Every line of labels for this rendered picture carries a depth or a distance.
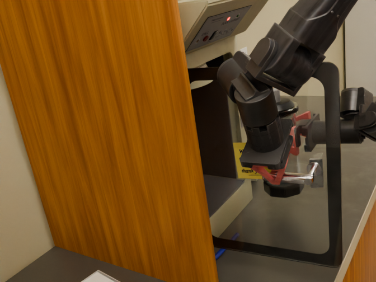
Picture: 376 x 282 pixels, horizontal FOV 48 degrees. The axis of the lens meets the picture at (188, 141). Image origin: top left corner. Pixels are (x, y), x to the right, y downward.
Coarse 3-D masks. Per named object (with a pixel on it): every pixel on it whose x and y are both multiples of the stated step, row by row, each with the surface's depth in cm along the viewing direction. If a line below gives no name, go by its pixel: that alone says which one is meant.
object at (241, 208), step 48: (192, 96) 81; (288, 96) 72; (336, 96) 68; (336, 144) 71; (240, 192) 84; (288, 192) 79; (336, 192) 75; (240, 240) 89; (288, 240) 83; (336, 240) 78
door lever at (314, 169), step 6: (312, 162) 74; (312, 168) 74; (318, 168) 74; (270, 174) 74; (276, 174) 73; (288, 174) 73; (294, 174) 72; (300, 174) 72; (306, 174) 72; (312, 174) 72; (318, 174) 75; (264, 180) 75; (282, 180) 73; (288, 180) 72; (294, 180) 72; (300, 180) 71; (306, 180) 71; (312, 180) 71
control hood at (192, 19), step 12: (192, 0) 76; (204, 0) 71; (216, 0) 73; (228, 0) 77; (240, 0) 82; (252, 0) 88; (264, 0) 95; (180, 12) 74; (192, 12) 73; (204, 12) 73; (216, 12) 77; (252, 12) 95; (192, 24) 74; (240, 24) 95; (192, 36) 78; (228, 36) 96
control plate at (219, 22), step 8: (240, 8) 86; (248, 8) 90; (216, 16) 78; (224, 16) 82; (232, 16) 86; (240, 16) 90; (208, 24) 78; (216, 24) 82; (224, 24) 86; (232, 24) 90; (200, 32) 79; (208, 32) 82; (224, 32) 91; (192, 40) 79; (200, 40) 82; (208, 40) 86; (216, 40) 90; (192, 48) 82
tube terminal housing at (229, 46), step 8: (224, 40) 100; (232, 40) 104; (208, 48) 94; (216, 48) 97; (224, 48) 101; (232, 48) 104; (192, 56) 89; (200, 56) 92; (208, 56) 95; (216, 56) 97; (224, 56) 106; (232, 56) 104; (192, 64) 89; (200, 64) 92
